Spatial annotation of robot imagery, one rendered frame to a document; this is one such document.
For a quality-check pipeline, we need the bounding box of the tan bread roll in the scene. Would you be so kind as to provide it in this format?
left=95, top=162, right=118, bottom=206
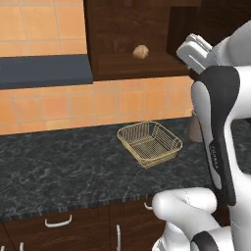
left=131, top=44, right=150, bottom=61

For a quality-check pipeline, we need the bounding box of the gold wire basket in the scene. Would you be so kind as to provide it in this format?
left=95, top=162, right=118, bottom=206
left=117, top=120, right=184, bottom=170

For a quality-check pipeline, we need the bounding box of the dark brown wall cabinet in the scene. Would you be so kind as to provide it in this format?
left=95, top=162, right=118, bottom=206
left=83, top=0, right=251, bottom=82

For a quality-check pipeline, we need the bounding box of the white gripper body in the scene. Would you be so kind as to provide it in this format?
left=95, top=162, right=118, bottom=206
left=176, top=32, right=216, bottom=75

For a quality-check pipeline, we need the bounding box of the dark blue range hood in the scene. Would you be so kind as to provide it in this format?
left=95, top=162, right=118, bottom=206
left=0, top=53, right=94, bottom=91

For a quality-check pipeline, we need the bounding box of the dark brown drawer front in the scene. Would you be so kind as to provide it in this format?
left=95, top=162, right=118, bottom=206
left=0, top=205, right=111, bottom=251

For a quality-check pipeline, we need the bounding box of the dark brown base cabinet door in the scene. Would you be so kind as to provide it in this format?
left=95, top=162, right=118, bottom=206
left=109, top=197, right=169, bottom=251

